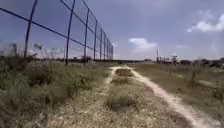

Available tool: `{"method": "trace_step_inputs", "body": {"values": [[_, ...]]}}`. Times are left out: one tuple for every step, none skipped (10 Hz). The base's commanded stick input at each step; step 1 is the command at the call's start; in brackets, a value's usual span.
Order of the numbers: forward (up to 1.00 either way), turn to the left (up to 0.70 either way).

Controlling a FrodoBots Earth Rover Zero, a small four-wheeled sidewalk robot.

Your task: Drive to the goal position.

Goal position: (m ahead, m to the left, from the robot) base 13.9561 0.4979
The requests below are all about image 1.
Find pole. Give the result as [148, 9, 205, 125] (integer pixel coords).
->
[156, 49, 160, 64]

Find distant buildings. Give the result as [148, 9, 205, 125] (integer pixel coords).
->
[156, 54, 224, 69]

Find dry grass beside fence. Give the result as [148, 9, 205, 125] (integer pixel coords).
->
[0, 55, 116, 128]

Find dry grass field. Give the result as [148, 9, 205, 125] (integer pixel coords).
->
[128, 61, 224, 125]

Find pale dirt track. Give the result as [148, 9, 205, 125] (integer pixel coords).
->
[43, 64, 224, 128]

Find tall blue-post wire fence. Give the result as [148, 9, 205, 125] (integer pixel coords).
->
[0, 0, 115, 67]

